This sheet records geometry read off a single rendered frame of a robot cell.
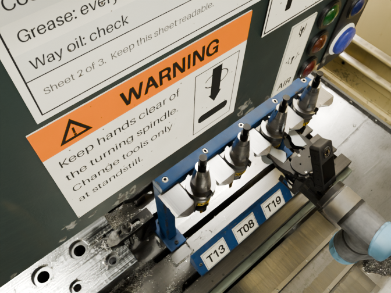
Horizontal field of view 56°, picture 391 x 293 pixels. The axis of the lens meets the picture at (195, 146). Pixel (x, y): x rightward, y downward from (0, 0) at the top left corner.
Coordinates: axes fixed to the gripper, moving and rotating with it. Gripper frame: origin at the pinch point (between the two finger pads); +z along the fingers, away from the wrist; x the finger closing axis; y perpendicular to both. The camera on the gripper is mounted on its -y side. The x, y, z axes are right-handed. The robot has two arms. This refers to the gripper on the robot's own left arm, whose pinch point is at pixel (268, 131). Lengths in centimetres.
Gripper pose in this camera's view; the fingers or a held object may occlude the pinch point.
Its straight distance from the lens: 87.0
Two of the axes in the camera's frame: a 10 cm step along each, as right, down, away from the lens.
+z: -6.5, -6.6, 3.8
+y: -0.5, 5.3, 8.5
